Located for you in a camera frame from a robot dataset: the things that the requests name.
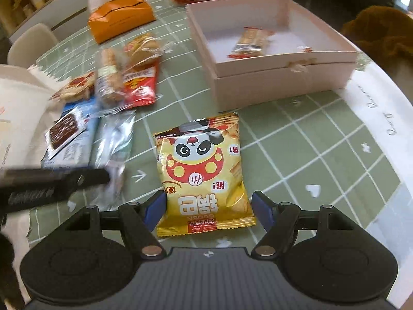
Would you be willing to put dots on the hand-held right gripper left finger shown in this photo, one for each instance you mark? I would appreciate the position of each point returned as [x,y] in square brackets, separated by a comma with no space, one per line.
[155,208]

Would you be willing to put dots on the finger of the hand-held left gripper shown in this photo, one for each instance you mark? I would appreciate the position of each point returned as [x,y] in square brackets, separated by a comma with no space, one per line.
[96,177]

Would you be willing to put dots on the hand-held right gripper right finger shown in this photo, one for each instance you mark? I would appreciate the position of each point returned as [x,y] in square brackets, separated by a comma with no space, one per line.
[261,210]

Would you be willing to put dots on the silver clear snack packet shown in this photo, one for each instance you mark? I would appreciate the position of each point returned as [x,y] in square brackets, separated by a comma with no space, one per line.
[113,142]

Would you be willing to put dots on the brownie packet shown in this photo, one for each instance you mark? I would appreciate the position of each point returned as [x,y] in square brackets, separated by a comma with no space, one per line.
[63,129]

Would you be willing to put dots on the yellow panda chip packet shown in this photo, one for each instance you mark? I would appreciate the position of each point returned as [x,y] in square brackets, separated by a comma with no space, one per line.
[200,168]

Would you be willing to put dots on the clear egg roll packet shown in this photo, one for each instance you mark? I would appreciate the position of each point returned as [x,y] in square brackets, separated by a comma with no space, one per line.
[108,77]

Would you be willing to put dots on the red spicy snack packet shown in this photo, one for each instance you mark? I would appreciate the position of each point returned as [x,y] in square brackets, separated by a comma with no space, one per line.
[142,87]

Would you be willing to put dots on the pink cardboard box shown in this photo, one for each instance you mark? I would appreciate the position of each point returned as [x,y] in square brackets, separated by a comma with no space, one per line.
[274,77]

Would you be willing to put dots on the clear bread packet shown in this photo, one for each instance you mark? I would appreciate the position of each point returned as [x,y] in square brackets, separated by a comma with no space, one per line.
[142,50]

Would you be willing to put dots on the blue snack box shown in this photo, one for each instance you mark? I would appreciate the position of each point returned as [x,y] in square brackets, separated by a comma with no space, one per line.
[74,156]

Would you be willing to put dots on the green grid tablecloth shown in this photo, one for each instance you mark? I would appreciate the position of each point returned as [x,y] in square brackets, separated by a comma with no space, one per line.
[290,142]

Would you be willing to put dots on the white paper bag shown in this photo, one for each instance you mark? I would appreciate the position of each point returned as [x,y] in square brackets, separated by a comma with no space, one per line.
[19,109]

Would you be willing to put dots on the small brown cookie packet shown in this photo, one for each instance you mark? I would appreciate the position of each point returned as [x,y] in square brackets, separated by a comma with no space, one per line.
[77,85]

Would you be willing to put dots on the orange tissue pack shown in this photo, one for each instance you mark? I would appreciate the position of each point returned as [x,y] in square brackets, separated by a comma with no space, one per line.
[119,22]

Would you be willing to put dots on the orange wafer biscuit packet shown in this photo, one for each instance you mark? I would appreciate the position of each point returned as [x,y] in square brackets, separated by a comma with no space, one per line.
[251,42]

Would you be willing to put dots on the long white sideboard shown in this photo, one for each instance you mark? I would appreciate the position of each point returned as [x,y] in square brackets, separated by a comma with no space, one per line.
[48,3]

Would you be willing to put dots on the brown plush cloth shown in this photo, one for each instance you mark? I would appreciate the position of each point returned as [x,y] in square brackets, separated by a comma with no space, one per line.
[384,32]

